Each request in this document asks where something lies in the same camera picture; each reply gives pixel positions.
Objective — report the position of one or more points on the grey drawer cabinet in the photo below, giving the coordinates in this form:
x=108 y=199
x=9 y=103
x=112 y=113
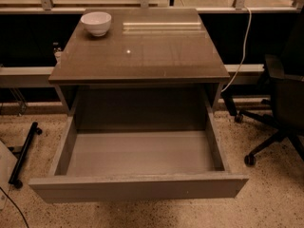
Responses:
x=154 y=70

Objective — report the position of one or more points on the open grey top drawer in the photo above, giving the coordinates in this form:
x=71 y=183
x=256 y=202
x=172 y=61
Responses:
x=139 y=144

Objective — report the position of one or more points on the white ceramic bowl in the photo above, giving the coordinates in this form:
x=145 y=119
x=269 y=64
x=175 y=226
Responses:
x=96 y=23

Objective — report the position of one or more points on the black wheeled stand leg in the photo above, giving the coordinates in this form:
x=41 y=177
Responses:
x=14 y=177

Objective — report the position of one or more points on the black office chair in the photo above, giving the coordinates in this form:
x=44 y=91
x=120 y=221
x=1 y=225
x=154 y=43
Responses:
x=285 y=75

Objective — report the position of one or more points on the white floor plate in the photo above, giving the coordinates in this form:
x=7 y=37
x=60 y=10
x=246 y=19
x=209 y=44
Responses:
x=7 y=163

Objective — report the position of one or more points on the metal window rail frame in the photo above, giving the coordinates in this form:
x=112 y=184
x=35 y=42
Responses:
x=145 y=0

